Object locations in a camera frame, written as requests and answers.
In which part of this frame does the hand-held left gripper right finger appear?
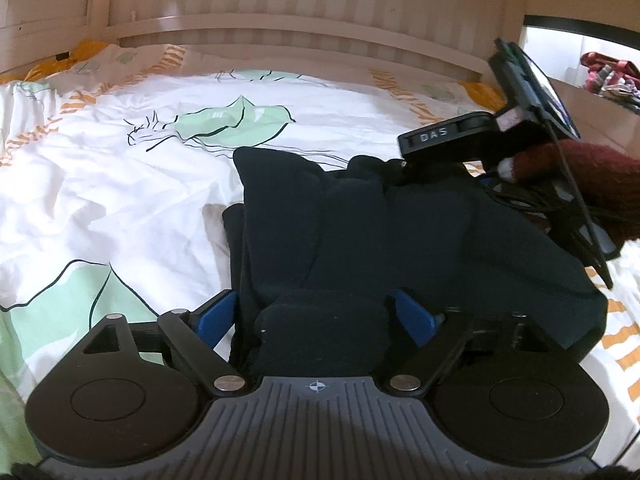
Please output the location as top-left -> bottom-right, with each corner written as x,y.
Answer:
382,287 -> 556,398

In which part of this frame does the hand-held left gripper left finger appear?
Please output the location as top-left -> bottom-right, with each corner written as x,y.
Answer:
80,289 -> 248,398

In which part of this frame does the black hoodie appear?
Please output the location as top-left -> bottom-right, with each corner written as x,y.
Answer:
222,146 -> 609,378

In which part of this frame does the person's right forearm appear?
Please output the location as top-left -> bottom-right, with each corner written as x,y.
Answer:
500,140 -> 640,257

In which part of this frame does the colourful clothes pile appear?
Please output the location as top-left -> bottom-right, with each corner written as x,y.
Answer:
580,51 -> 640,107

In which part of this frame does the white leaf print blanket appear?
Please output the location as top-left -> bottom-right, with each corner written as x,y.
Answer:
0,42 -> 640,461

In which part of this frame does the yellow bed sheet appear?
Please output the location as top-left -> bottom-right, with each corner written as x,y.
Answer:
0,39 -> 506,113

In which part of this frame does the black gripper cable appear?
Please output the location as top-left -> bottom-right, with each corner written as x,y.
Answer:
545,117 -> 615,289

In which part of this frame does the white wooden bed frame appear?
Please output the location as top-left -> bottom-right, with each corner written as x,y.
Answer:
0,0 -> 640,161

